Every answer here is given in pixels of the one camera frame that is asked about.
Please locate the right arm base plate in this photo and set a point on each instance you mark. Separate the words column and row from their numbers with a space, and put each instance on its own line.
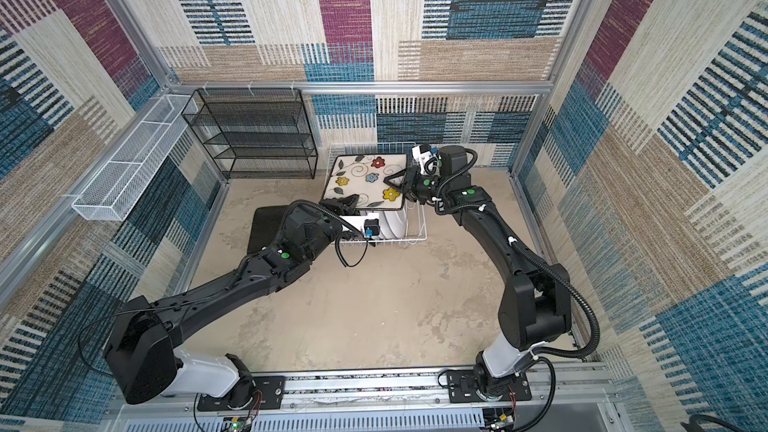
column 465, row 386

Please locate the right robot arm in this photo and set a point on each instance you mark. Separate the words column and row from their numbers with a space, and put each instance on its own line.
column 535, row 306

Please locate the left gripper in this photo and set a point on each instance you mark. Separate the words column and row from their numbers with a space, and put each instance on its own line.
column 343, row 210

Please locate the black mesh shelf rack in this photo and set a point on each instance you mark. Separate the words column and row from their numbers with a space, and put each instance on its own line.
column 254, row 133

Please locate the aluminium mounting rail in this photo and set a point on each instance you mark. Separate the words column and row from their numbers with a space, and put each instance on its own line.
column 573, row 397

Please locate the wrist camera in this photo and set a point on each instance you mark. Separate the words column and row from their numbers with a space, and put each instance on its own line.
column 426, row 158
column 369, row 225

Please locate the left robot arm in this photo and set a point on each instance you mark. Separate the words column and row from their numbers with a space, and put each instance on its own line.
column 144, row 351

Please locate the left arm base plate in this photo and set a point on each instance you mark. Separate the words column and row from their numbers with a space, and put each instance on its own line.
column 270, row 392

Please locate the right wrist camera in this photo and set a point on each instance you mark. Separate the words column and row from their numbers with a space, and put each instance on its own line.
column 426, row 158

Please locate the white round plate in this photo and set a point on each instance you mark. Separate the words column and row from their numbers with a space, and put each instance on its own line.
column 398, row 222
column 386, row 232

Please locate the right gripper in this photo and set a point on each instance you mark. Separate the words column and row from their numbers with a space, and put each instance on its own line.
column 408, row 182

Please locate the white mesh wall basket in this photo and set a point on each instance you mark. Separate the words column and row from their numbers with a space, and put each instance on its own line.
column 119, row 184

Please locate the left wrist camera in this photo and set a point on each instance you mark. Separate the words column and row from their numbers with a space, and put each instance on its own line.
column 369, row 225

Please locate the floral square plate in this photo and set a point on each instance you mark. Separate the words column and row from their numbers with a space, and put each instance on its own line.
column 364, row 174

